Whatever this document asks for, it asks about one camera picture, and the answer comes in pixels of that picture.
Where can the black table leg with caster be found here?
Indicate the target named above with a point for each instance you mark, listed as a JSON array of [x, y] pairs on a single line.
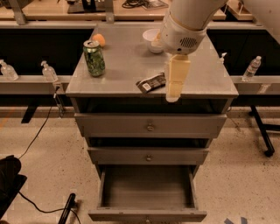
[[264, 129]]

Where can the clear sanitizer bottle far left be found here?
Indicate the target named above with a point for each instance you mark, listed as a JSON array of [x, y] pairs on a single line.
[[8, 71]]

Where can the orange fruit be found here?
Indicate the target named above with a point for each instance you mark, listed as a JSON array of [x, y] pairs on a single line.
[[98, 37]]

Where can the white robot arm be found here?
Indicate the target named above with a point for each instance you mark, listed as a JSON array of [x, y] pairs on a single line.
[[185, 25]]

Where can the green soda can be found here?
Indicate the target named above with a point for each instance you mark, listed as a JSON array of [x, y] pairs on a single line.
[[94, 57]]

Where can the grey open bottom drawer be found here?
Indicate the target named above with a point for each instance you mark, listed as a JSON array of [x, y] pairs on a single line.
[[147, 193]]

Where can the white bowl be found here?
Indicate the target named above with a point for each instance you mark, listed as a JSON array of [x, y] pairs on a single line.
[[148, 36]]

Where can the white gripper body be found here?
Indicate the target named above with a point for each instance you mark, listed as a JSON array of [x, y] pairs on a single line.
[[178, 37]]

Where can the small white pump bottle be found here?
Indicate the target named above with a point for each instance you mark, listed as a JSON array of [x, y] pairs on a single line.
[[222, 57]]

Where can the black rxbar chocolate wrapper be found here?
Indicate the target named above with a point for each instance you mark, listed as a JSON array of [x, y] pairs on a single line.
[[152, 83]]

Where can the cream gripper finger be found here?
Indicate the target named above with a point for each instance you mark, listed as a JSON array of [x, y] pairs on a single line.
[[176, 72], [156, 42]]

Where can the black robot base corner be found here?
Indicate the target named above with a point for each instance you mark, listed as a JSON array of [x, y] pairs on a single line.
[[11, 181]]

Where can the clear sanitizer pump bottle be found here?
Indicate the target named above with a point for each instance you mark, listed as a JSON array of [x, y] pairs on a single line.
[[48, 72]]

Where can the grey top drawer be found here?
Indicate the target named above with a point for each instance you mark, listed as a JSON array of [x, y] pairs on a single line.
[[148, 125]]

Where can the black handle on floor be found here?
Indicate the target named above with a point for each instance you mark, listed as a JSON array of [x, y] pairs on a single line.
[[67, 209]]

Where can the grey middle drawer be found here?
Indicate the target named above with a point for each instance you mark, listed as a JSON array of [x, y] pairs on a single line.
[[147, 156]]

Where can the grey drawer cabinet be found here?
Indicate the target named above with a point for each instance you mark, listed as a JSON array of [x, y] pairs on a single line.
[[208, 88]]

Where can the clear water bottle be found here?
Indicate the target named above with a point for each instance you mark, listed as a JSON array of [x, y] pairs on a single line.
[[252, 68]]

